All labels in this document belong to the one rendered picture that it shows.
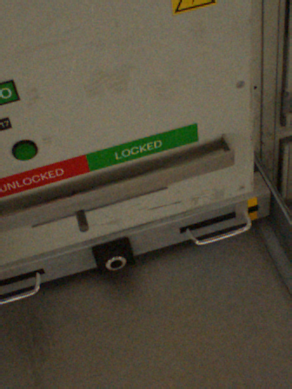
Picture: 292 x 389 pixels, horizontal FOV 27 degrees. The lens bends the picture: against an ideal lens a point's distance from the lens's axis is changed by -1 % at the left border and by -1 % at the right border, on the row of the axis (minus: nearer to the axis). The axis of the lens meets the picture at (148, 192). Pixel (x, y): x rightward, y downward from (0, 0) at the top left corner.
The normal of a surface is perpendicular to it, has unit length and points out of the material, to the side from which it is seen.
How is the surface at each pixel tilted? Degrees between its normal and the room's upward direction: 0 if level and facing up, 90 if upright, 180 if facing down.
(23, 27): 90
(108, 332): 0
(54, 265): 90
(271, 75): 90
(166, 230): 90
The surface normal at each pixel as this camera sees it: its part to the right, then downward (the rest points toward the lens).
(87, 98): 0.26, 0.69
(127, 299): -0.12, -0.66
